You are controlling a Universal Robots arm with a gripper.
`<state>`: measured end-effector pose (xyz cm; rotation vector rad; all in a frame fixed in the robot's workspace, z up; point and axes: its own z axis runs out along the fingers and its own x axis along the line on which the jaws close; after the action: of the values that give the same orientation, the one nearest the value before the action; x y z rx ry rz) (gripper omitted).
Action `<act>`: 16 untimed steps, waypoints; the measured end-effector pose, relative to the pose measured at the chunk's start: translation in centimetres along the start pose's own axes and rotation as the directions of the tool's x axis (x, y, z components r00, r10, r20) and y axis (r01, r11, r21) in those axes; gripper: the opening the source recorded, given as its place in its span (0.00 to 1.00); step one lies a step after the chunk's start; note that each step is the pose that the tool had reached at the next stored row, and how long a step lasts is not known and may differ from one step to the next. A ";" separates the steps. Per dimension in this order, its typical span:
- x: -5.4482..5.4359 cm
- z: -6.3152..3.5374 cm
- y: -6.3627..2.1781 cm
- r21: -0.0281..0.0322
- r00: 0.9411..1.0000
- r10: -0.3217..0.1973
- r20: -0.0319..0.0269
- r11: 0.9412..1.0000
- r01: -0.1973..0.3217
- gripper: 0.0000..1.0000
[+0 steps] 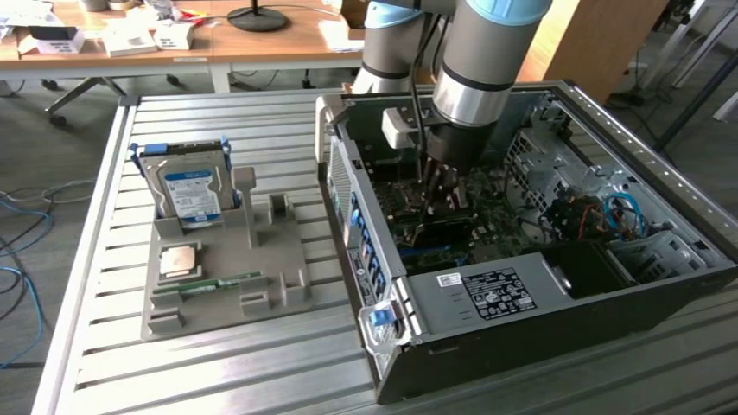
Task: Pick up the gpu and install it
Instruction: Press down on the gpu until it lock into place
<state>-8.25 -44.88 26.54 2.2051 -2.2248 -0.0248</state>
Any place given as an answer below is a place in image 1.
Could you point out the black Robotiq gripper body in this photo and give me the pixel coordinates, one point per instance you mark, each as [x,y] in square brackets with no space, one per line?
[458,142]

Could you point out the graphics card with metal bracket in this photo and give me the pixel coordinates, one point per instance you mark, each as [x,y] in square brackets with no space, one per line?
[446,233]

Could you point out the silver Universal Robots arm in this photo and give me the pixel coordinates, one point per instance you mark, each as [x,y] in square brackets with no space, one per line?
[478,65]

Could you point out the blue expansion slot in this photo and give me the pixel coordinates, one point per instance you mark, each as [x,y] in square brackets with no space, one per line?
[426,250]

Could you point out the green motherboard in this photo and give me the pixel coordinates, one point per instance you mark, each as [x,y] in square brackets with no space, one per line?
[520,233]

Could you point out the perforated metal drive cage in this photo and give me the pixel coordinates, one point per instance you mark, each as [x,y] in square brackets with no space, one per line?
[548,173]

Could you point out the grey power supply unit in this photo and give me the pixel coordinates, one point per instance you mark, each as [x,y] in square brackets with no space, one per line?
[444,302]

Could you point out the blue case latch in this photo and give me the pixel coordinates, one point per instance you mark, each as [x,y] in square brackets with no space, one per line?
[381,317]

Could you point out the white paper stack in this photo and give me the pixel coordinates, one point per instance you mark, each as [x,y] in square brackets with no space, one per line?
[341,39]

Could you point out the metal disk bay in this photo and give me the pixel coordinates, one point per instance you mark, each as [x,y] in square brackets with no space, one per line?
[657,255]

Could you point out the grey printed parts rack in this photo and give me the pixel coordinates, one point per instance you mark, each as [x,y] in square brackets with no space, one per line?
[232,259]

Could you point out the open black PC case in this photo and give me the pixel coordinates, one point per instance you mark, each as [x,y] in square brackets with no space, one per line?
[520,367]

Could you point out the hard disk in blue caddy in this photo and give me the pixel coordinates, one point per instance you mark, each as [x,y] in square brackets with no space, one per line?
[185,190]

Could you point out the black round stand base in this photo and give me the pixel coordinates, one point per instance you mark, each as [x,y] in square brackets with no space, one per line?
[260,21]

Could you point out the green RAM stick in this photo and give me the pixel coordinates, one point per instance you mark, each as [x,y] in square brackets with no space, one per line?
[202,285]

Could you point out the silver CPU chip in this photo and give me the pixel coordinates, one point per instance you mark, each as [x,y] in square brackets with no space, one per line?
[178,261]

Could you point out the red yellow packet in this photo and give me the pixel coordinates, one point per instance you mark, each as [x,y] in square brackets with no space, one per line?
[193,15]

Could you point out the upright white printed box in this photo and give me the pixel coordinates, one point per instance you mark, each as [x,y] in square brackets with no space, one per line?
[173,39]

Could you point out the flat white box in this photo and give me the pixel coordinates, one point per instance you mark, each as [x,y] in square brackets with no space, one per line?
[130,43]

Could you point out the tape roll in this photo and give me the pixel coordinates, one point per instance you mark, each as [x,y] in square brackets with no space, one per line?
[121,5]

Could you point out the grey cup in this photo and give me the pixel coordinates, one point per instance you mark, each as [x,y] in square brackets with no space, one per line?
[95,5]

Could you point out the white box with black lid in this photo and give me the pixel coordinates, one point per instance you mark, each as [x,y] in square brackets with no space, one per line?
[58,45]

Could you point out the loose white papers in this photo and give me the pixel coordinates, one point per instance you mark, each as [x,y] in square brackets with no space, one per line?
[29,19]

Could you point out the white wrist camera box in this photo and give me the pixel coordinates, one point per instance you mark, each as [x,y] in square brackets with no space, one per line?
[401,129]

